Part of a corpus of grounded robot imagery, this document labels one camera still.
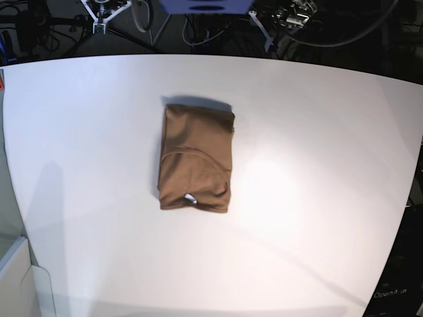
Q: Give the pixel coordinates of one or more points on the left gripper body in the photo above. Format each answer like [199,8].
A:
[265,26]

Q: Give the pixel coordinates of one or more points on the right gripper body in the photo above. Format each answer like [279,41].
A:
[103,11]

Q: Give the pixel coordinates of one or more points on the brown T-shirt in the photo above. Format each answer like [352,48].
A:
[195,162]

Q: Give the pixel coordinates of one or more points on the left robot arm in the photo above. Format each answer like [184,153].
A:
[275,17]

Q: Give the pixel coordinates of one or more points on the black tripod stand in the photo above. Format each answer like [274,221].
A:
[27,26]

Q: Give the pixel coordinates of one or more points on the white bin at left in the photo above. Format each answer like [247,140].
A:
[25,288]

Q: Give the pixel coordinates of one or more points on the black OpenArm base box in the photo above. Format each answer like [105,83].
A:
[399,290]

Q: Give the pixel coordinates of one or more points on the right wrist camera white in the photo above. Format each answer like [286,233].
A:
[99,28]

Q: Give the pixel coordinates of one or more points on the blue overhead mount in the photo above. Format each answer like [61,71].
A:
[182,7]

